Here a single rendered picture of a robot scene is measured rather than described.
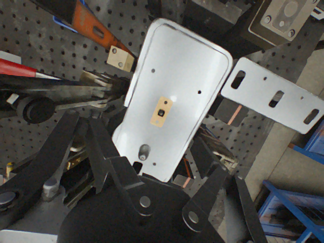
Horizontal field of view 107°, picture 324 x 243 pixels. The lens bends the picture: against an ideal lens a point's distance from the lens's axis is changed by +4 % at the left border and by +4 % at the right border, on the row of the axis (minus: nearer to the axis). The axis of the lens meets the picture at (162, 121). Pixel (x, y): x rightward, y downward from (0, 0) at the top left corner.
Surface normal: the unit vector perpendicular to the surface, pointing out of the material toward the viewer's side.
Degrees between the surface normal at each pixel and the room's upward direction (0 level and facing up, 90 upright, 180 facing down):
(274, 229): 0
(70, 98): 81
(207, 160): 90
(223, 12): 0
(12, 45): 0
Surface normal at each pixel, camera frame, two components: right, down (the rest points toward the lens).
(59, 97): 0.91, 0.42
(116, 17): 0.00, 0.30
